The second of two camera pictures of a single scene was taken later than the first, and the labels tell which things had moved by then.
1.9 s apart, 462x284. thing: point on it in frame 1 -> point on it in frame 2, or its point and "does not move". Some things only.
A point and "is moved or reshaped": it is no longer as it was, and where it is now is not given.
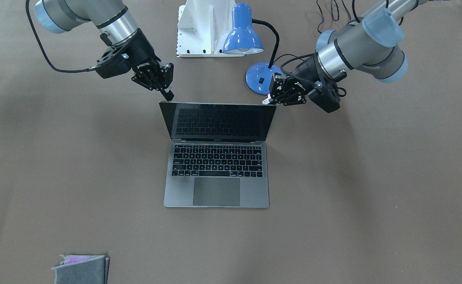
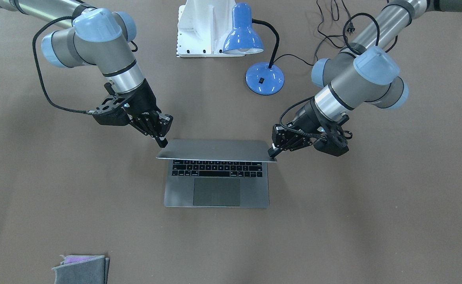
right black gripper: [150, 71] -> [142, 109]
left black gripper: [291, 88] -> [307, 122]
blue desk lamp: [243, 38] does not move
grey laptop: [217, 154] is moved or reshaped
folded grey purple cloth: [82, 269] does not move
